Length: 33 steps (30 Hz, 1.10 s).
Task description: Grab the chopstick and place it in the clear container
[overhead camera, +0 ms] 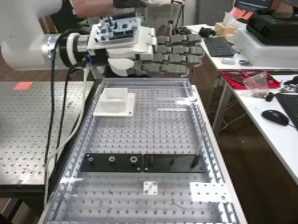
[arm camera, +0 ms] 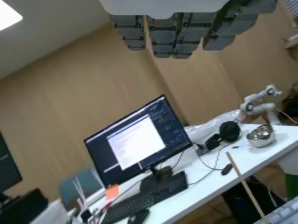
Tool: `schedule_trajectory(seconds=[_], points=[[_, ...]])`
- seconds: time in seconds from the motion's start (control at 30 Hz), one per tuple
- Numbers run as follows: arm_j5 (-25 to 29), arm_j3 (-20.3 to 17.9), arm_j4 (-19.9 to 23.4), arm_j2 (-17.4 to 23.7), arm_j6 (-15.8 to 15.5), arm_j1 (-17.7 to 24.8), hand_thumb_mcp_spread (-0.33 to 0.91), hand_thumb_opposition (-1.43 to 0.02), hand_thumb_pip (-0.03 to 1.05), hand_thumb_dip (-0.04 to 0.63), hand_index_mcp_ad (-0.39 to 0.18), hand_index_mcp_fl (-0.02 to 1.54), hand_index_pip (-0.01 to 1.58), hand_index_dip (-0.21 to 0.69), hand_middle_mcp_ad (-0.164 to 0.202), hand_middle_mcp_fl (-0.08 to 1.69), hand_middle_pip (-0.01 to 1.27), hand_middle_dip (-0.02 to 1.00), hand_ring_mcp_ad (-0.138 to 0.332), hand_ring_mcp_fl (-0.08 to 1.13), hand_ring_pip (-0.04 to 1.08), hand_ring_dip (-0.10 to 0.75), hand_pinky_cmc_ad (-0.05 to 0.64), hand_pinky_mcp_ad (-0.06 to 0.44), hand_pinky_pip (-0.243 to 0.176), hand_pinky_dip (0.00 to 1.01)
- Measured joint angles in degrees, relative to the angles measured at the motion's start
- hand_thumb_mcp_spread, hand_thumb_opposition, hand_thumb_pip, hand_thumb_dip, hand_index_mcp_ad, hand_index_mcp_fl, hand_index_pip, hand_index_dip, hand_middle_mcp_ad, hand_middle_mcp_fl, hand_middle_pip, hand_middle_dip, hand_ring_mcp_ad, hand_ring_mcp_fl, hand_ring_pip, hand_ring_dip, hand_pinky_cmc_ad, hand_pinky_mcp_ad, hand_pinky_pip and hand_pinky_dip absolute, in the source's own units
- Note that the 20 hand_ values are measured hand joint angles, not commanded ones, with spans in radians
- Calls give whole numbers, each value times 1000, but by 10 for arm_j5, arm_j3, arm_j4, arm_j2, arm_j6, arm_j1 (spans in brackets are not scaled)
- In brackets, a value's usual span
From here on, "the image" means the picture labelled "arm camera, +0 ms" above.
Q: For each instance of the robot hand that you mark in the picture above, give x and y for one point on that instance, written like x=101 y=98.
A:
x=177 y=26

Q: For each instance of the wooden chopstick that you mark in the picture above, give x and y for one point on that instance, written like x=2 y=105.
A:
x=243 y=183

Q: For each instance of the small white jointed device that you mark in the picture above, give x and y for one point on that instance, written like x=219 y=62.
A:
x=252 y=104

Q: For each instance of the black headphones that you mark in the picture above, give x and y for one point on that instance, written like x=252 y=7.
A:
x=229 y=130

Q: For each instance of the lit computer monitor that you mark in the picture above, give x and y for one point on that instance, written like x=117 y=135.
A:
x=137 y=140

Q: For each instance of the shiny metal bowl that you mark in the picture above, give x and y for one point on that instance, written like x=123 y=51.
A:
x=260 y=136

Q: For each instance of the small black dongle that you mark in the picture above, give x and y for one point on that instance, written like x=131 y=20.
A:
x=226 y=169

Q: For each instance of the orange sticky note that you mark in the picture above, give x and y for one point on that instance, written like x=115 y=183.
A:
x=111 y=192

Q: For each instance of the teal chair back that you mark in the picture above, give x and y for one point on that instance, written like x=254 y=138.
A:
x=86 y=186

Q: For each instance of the black keyboard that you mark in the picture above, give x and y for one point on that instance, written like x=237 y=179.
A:
x=127 y=206

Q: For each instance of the dark computer monitor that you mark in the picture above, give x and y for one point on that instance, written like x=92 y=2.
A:
x=8 y=163

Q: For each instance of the black computer mouse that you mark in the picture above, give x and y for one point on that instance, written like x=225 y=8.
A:
x=138 y=216

